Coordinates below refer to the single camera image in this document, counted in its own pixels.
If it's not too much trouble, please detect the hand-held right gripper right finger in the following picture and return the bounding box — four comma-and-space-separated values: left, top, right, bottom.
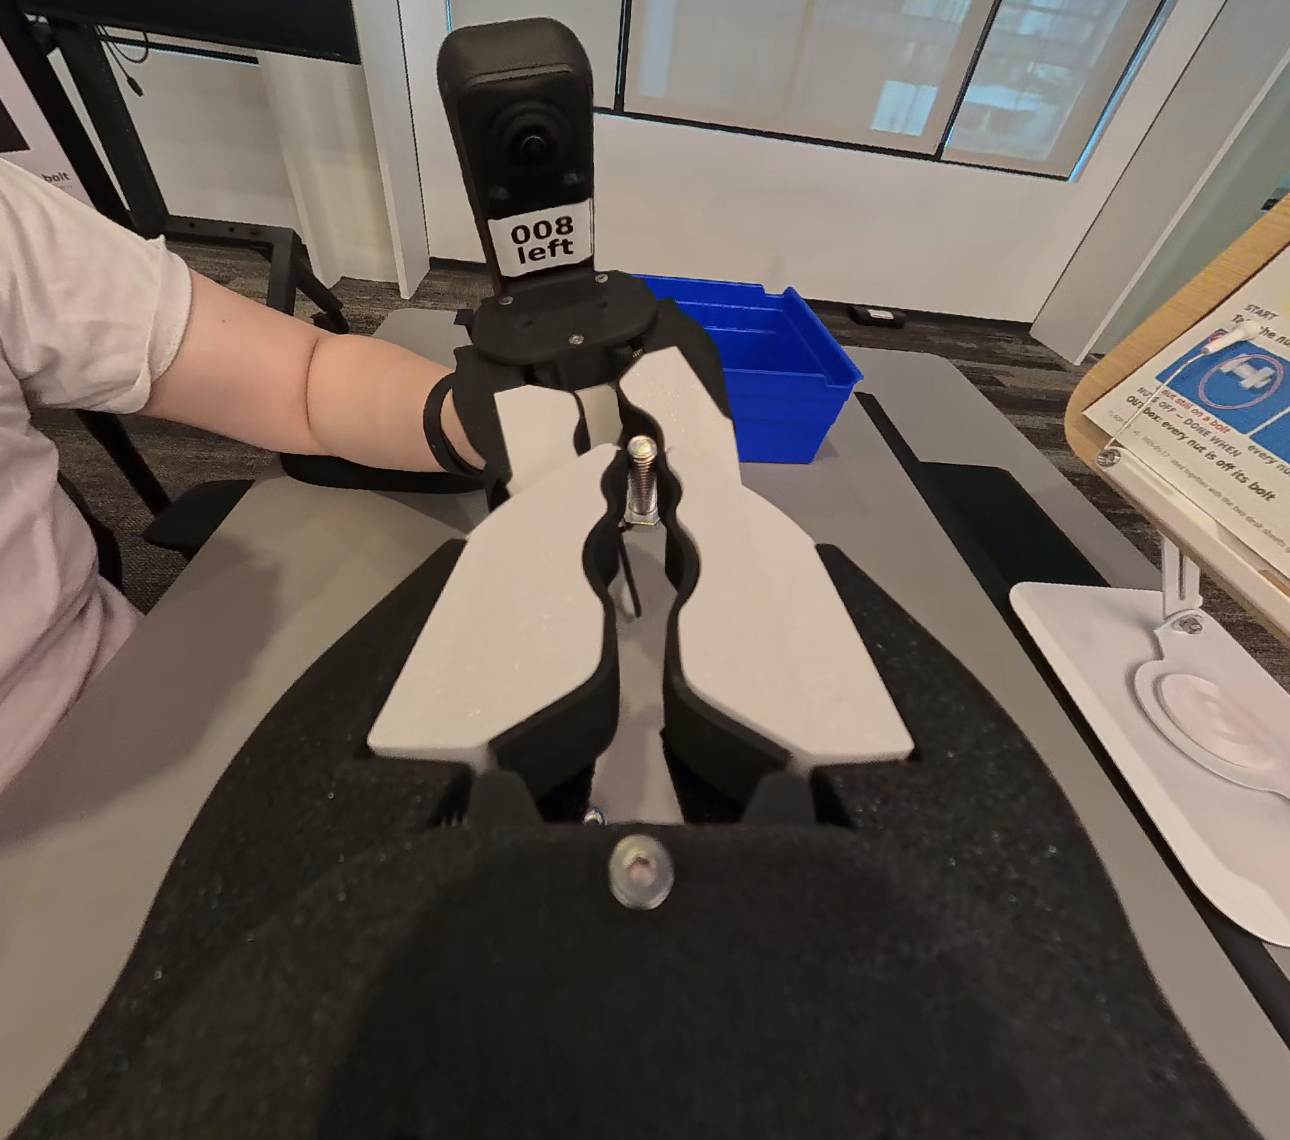
660, 449, 919, 773

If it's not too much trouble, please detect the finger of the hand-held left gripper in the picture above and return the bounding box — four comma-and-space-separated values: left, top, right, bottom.
493, 385, 591, 504
614, 347, 750, 496

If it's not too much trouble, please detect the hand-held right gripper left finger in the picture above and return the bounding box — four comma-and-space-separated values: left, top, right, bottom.
366, 442, 621, 776

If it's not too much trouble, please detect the silver hex bolt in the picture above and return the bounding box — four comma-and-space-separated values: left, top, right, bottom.
621, 437, 663, 530

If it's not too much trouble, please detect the blue plastic bin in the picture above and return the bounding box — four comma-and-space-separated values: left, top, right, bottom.
634, 273, 864, 467

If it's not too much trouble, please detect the person's left forearm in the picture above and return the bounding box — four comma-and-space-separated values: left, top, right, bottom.
141, 268, 460, 471

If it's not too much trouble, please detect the black chair armrest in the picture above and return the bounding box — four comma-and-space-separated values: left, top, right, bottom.
280, 449, 485, 494

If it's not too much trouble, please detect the white document stand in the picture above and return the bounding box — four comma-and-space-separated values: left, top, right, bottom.
1011, 455, 1290, 945

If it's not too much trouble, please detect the glass window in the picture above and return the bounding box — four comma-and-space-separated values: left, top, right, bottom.
433, 0, 1257, 182

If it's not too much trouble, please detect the black monitor stand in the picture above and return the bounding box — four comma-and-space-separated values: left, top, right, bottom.
0, 0, 352, 335

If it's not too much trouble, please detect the printed instruction sheet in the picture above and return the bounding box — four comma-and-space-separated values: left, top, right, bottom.
1083, 246, 1290, 577

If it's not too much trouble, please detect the white sign board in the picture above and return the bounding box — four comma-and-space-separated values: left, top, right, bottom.
0, 36, 97, 204

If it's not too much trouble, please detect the black hanging cable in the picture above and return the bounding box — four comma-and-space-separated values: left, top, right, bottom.
96, 26, 153, 98

